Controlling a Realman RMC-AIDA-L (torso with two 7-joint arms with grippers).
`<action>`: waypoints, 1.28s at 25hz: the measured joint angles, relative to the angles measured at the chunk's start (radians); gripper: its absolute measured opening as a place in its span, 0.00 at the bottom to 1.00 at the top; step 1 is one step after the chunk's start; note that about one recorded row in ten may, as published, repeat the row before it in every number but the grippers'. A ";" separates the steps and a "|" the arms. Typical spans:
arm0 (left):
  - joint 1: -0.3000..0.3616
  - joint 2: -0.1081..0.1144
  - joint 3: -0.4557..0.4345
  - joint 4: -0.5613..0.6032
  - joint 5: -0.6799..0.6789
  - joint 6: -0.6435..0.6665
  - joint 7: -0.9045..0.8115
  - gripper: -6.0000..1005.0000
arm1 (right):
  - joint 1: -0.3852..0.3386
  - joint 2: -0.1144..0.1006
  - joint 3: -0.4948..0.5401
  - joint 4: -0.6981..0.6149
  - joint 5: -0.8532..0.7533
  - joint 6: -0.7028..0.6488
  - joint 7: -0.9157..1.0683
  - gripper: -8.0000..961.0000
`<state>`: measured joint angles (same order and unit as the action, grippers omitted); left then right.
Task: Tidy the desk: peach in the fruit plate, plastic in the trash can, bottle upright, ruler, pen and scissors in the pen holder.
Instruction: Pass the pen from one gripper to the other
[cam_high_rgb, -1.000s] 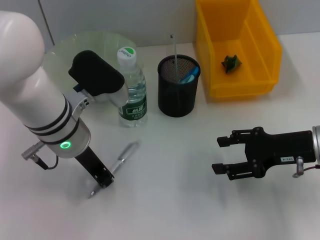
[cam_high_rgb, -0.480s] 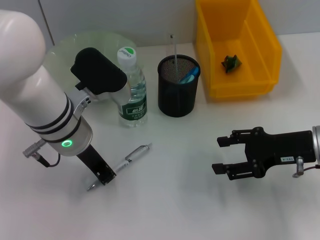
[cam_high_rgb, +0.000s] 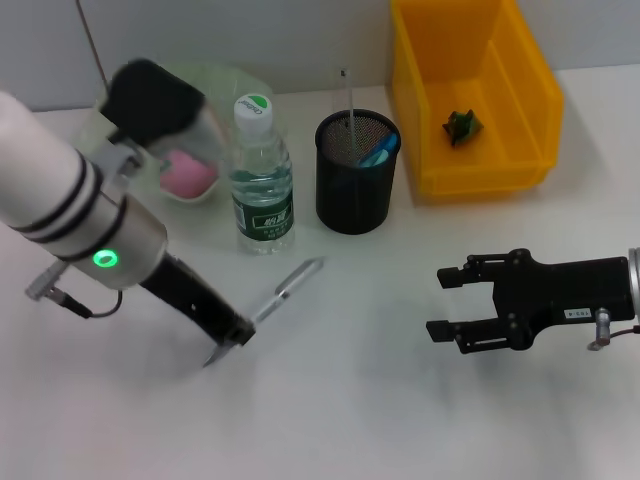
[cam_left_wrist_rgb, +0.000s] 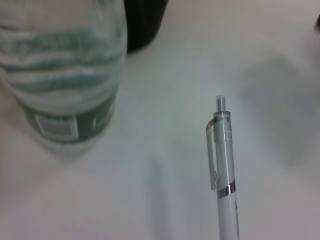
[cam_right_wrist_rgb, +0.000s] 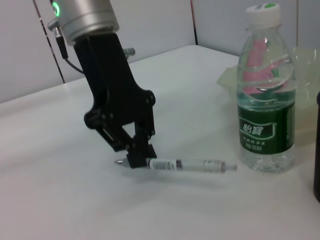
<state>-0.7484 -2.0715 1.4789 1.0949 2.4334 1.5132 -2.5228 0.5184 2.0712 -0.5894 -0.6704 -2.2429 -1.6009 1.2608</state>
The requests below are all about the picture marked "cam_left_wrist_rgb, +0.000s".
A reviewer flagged black mesh pen holder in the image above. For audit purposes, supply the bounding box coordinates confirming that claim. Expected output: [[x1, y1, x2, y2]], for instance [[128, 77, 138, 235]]
[[124, 0, 169, 55]]

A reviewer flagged clear green-label water bottle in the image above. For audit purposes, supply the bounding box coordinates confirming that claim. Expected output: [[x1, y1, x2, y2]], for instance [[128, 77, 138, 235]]
[[0, 0, 129, 157]]

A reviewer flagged silver ballpoint pen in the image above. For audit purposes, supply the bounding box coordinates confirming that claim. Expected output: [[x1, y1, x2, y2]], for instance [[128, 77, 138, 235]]
[[205, 94, 241, 240]]

